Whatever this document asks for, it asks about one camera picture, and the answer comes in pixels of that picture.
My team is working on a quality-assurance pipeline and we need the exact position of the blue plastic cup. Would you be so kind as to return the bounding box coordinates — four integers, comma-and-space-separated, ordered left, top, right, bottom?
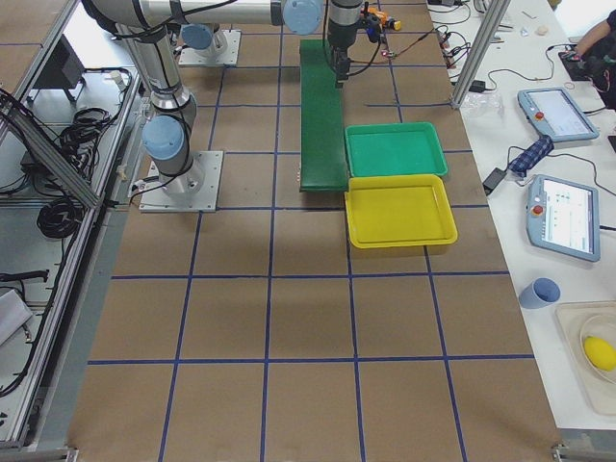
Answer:
519, 277, 561, 309

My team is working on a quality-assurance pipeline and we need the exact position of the yellow lemon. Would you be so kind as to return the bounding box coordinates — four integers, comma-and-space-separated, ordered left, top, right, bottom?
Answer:
582, 336, 615, 372

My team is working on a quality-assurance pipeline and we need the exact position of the aluminium frame post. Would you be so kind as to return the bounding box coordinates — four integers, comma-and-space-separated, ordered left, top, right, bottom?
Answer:
450, 0, 510, 109

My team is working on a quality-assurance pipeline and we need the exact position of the teach pendant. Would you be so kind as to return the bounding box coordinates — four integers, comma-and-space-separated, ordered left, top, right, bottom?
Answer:
526, 175, 601, 263
517, 88, 599, 142

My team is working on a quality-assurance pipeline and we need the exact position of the upper teach pendant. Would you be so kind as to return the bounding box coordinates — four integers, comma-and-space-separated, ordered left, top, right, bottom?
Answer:
517, 88, 599, 142

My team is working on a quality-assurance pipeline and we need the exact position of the yellow plastic tray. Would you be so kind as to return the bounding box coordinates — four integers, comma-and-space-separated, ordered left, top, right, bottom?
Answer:
345, 174, 458, 249

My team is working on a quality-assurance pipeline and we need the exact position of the blue plaid umbrella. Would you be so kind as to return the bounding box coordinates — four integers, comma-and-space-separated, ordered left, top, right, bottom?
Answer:
507, 135, 554, 177

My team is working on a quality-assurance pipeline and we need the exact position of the lower teach pendant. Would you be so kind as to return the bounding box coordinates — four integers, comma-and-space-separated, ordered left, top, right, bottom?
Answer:
526, 175, 601, 263

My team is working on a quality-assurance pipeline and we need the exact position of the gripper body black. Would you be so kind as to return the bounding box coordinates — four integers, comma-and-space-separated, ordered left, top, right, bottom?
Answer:
326, 19, 357, 77

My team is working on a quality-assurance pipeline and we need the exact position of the clear plastic bag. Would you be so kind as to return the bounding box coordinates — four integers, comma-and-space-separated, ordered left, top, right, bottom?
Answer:
460, 92, 504, 118

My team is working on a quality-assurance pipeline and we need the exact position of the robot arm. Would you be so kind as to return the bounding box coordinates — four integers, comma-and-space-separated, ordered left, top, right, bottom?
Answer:
83, 1, 231, 194
140, 0, 372, 88

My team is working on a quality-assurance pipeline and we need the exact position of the black power adapter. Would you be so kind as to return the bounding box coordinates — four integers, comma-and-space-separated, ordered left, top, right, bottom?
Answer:
482, 167, 506, 196

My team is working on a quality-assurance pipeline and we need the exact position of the red black wire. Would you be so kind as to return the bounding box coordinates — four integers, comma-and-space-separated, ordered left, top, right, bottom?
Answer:
348, 26, 440, 64

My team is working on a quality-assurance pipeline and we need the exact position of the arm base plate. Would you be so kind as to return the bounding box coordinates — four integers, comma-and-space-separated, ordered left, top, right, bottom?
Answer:
139, 151, 223, 213
178, 30, 242, 67

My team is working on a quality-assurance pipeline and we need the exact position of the green conveyor belt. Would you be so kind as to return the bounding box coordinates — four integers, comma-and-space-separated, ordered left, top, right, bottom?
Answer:
299, 39, 348, 192

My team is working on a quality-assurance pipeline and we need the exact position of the beige tray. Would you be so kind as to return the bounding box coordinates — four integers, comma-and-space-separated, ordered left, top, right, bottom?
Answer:
554, 301, 615, 416

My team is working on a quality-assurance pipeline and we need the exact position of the green plastic tray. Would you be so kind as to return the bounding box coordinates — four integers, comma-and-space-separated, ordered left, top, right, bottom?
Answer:
346, 121, 449, 177

